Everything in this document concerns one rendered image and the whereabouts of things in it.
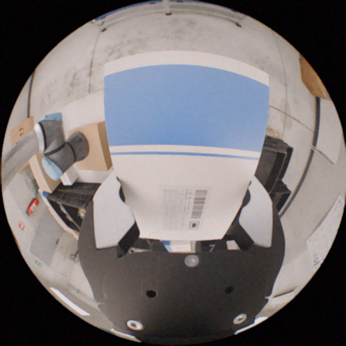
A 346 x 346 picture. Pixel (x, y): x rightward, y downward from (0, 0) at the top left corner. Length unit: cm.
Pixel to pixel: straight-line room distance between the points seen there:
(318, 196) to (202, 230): 261
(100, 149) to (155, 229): 47
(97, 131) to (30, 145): 32
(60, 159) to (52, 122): 15
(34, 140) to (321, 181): 303
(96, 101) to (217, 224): 64
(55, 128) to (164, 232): 45
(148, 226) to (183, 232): 4
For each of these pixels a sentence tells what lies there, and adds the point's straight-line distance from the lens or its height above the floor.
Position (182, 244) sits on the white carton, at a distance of 84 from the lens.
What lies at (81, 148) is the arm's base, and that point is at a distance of 58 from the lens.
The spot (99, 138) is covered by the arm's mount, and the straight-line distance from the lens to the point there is 56.
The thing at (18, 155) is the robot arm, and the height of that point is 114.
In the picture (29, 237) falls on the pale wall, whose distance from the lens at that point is 391.
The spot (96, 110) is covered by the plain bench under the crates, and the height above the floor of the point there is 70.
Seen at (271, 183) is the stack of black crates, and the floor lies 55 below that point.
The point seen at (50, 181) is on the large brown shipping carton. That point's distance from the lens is 102.
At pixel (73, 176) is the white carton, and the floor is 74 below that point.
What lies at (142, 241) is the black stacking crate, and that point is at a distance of 88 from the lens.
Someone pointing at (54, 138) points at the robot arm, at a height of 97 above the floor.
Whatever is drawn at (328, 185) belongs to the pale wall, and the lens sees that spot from 260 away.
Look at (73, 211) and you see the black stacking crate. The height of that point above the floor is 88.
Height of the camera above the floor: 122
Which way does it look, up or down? 57 degrees down
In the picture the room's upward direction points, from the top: 175 degrees counter-clockwise
